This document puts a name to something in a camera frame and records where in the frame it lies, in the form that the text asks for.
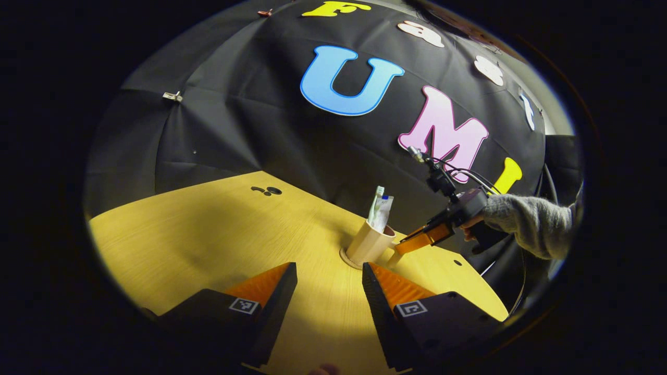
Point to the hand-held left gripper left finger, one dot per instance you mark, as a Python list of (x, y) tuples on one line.
[(273, 317)]

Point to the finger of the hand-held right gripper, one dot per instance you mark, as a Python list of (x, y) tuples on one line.
[(422, 242)]

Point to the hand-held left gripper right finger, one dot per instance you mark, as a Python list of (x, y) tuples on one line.
[(380, 317)]

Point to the white toothpaste tube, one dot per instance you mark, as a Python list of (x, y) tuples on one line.
[(383, 216)]

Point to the beige cup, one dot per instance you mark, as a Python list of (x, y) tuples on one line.
[(365, 245)]

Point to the mint green toothbrush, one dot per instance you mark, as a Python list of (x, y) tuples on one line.
[(373, 211)]

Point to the round wooden coaster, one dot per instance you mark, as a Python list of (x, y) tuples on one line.
[(345, 259)]

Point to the yellow wooden desktop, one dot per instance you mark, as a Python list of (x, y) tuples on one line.
[(198, 245)]

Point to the black backdrop cloth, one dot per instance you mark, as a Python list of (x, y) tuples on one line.
[(234, 120)]

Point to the white cloth clip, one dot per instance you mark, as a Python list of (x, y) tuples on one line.
[(172, 96)]

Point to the copper cloth clip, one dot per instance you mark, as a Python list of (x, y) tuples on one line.
[(264, 12)]

